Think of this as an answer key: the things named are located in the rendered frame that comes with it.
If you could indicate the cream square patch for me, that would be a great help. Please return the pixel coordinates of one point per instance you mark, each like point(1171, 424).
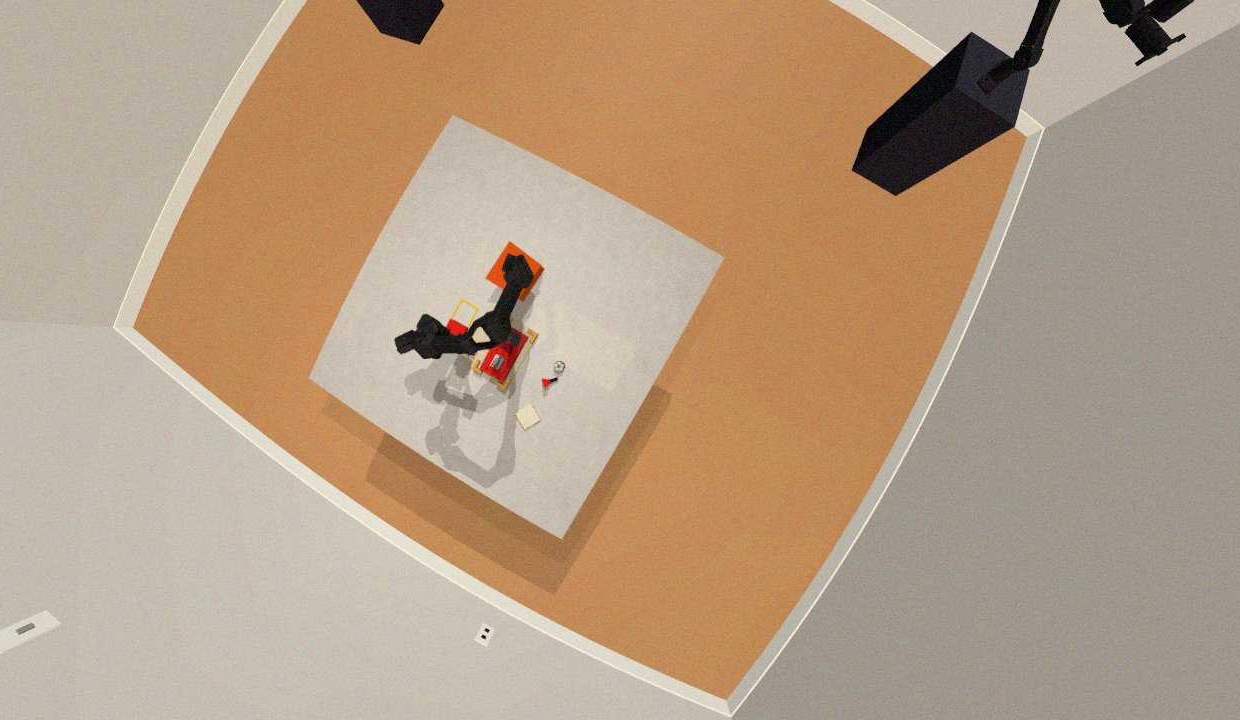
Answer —
point(527, 416)

